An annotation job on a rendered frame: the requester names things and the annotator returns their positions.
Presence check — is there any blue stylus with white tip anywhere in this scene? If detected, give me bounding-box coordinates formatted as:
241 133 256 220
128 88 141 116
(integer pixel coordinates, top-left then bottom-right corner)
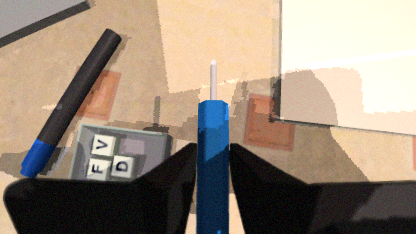
195 59 230 234

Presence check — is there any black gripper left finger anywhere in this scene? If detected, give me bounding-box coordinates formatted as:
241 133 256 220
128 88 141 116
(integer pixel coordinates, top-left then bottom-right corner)
3 143 197 234

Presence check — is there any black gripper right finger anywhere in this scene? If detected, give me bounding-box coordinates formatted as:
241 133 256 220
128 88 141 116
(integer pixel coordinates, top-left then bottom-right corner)
229 143 416 234

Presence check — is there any grey keyboard with white letter keys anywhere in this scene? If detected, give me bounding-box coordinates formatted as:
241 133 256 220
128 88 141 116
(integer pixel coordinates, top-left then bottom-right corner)
68 123 173 182

